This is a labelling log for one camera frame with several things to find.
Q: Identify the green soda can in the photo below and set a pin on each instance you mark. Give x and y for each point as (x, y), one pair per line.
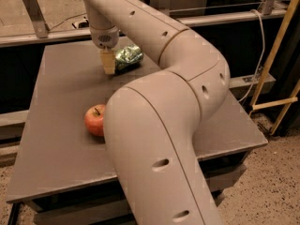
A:
(128, 56)

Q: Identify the metal railing beam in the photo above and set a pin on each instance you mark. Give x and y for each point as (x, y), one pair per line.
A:
(138, 25)

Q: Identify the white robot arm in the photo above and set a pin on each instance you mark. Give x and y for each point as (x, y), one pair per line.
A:
(149, 123)

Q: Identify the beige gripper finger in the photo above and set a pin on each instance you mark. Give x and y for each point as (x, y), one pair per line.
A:
(108, 61)

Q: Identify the metal bracket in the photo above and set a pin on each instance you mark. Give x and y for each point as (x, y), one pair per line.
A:
(36, 17)
(266, 7)

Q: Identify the red apple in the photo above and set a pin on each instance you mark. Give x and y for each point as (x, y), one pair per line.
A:
(94, 120)

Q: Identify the white power strip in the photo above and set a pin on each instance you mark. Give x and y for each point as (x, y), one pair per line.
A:
(80, 24)

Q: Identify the left metal bracket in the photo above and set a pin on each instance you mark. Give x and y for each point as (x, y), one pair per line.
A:
(36, 17)

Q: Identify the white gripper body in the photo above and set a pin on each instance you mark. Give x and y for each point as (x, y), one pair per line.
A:
(105, 38)

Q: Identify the right metal bracket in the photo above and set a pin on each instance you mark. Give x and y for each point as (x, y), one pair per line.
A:
(266, 7)

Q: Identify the grey drawer cabinet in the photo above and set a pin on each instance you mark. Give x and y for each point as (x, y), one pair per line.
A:
(66, 174)

